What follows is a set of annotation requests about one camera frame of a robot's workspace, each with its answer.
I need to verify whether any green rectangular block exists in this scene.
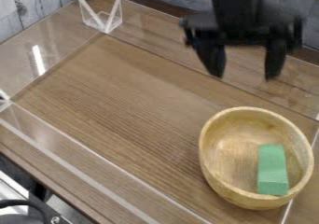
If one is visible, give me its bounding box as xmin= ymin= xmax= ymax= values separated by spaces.
xmin=257 ymin=144 xmax=290 ymax=196

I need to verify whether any clear acrylic corner bracket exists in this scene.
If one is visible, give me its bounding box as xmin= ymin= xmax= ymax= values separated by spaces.
xmin=79 ymin=0 xmax=122 ymax=34

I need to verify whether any wooden bowl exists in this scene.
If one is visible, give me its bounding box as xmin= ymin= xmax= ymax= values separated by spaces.
xmin=198 ymin=106 xmax=314 ymax=210

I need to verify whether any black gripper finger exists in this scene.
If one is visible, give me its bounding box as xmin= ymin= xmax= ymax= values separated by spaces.
xmin=194 ymin=38 xmax=227 ymax=77
xmin=265 ymin=40 xmax=288 ymax=80

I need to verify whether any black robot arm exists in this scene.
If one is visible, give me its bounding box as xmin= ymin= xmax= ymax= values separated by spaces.
xmin=179 ymin=0 xmax=304 ymax=80

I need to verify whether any black metal mount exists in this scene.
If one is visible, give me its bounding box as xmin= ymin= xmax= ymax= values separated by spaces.
xmin=29 ymin=193 xmax=74 ymax=224

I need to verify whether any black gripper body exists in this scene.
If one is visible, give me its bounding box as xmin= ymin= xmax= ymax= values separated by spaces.
xmin=179 ymin=5 xmax=304 ymax=52

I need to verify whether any clear acrylic enclosure wall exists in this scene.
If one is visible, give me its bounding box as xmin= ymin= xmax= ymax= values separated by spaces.
xmin=0 ymin=0 xmax=319 ymax=224

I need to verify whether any black cable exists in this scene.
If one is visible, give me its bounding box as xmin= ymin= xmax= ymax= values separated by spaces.
xmin=0 ymin=199 xmax=47 ymax=224

